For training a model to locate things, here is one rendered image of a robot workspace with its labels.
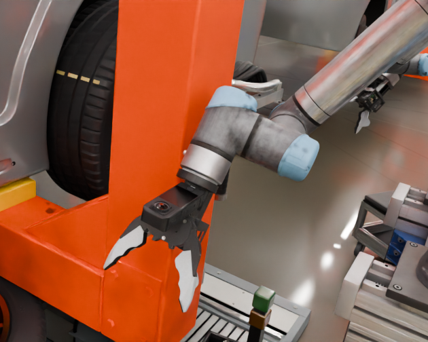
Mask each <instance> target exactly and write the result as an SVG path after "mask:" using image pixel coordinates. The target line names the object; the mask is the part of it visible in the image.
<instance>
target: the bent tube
mask: <svg viewBox="0 0 428 342"><path fill-rule="evenodd" d="M281 86H282V82H280V81H279V80H278V79H273V80H272V81H268V82H266V83H249V82H245V81H239V80H235V79H233V80H232V87H235V88H238V89H240V90H242V91H246V92H267V91H269V90H273V91H276V92H278V91H279V90H281Z"/></svg>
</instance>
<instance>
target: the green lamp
mask: <svg viewBox="0 0 428 342"><path fill-rule="evenodd" d="M275 294H276V292H275V291H273V290H271V289H269V288H266V287H264V286H260V287H259V288H258V289H257V290H256V291H255V293H254V296H253V302H252V307H254V308H256V309H258V310H260V311H262V312H265V313H267V312H268V311H269V309H270V308H271V307H272V306H273V303H274V298H275Z"/></svg>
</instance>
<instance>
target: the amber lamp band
mask: <svg viewBox="0 0 428 342"><path fill-rule="evenodd" d="M271 313H272V310H271V309H270V310H269V311H268V312H267V314H266V315H265V316H264V315H262V314H260V313H258V312H256V311H254V310H253V309H252V310H251V311H250V315H249V321H248V323H249V324H250V325H252V326H254V327H256V328H258V329H260V330H264V329H265V327H266V326H267V324H268V323H269V321H270V316H271Z"/></svg>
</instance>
